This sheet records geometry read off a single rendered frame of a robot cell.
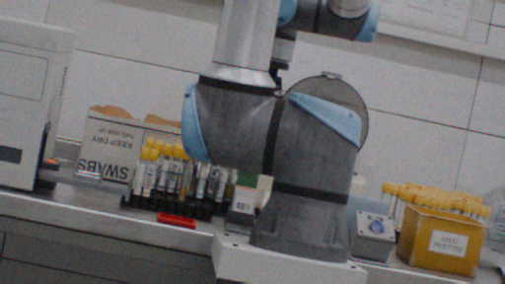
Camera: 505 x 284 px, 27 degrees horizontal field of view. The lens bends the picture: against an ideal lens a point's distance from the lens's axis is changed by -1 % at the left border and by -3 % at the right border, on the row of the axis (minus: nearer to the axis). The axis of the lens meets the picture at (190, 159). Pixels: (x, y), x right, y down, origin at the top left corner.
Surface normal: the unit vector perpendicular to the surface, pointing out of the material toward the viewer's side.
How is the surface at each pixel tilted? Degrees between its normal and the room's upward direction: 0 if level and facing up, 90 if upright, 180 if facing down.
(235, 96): 93
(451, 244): 90
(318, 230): 68
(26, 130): 90
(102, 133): 91
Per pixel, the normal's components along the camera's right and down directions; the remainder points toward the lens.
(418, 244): 0.00, 0.09
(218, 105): -0.36, 0.07
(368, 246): -0.08, 0.57
